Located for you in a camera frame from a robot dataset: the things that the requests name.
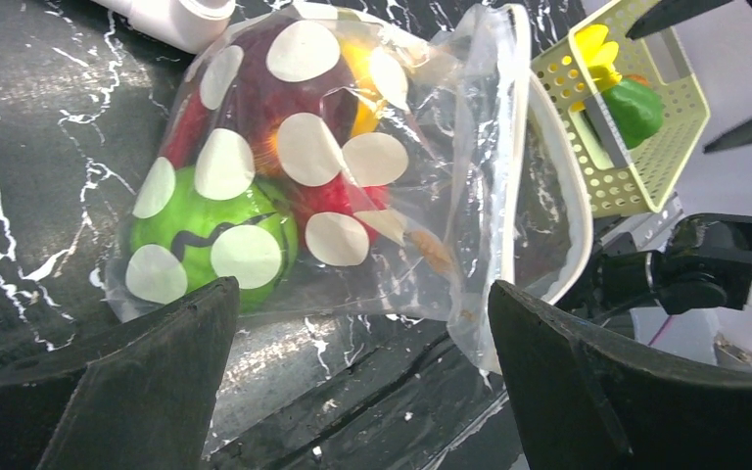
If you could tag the fake yellow lemon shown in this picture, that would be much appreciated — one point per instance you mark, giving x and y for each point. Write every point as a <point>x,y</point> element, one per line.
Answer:
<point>370,102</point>

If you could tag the white pvc pipe frame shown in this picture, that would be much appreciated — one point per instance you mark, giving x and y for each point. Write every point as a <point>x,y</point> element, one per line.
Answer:
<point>188,25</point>

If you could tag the fake orange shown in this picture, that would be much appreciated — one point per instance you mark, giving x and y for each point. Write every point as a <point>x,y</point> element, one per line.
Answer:
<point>638,79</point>

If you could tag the fake dark red apple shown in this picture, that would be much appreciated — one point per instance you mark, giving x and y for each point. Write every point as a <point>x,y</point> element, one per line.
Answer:
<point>289,67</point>

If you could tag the yellow fake banana bunch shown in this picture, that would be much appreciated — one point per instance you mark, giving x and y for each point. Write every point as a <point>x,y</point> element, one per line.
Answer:
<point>599,56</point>

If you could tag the pale green perforated basket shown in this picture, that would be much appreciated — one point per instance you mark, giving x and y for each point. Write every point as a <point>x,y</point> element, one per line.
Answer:
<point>622,182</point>

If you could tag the fake green pepper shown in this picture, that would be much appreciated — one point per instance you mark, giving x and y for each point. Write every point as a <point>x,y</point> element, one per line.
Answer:
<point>637,111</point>

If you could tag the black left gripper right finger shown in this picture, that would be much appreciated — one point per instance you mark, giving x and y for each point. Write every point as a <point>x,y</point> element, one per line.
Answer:
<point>584,397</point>

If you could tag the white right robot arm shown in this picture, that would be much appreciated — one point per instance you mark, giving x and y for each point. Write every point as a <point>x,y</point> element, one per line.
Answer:
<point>707,261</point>

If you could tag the fake green apple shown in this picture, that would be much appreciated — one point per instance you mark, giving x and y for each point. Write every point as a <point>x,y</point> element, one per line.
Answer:
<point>194,240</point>

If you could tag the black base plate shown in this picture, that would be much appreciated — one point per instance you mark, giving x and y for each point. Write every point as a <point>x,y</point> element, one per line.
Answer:
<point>358,392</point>

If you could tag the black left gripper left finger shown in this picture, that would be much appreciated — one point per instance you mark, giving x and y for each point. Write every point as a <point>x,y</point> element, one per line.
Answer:
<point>137,396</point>

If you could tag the clear polka dot zip bag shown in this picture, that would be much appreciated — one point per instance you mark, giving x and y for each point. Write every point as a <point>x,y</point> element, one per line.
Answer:
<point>333,163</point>

